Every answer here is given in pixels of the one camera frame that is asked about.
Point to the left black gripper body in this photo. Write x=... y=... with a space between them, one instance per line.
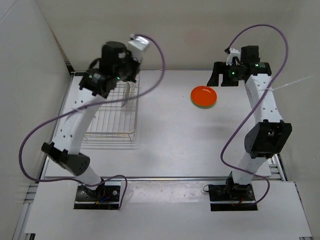
x=129 y=70

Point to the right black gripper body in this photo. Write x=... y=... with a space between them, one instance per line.
x=231 y=75

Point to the grey plate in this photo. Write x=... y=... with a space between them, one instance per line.
x=125 y=94

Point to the orange plate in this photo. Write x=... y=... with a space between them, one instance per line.
x=203 y=95

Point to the green plate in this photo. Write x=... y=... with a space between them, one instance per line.
x=203 y=106

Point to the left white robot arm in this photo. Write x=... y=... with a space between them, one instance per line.
x=118 y=62

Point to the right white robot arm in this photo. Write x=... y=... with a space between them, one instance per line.
x=269 y=134

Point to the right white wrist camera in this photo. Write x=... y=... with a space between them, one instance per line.
x=234 y=57

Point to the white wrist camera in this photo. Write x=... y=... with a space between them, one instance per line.
x=234 y=57
x=137 y=45

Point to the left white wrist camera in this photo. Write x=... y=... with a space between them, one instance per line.
x=137 y=45

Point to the metal wire dish rack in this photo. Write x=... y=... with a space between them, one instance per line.
x=112 y=121

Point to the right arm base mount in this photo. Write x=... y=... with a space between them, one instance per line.
x=232 y=200

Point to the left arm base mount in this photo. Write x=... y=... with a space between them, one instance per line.
x=104 y=197

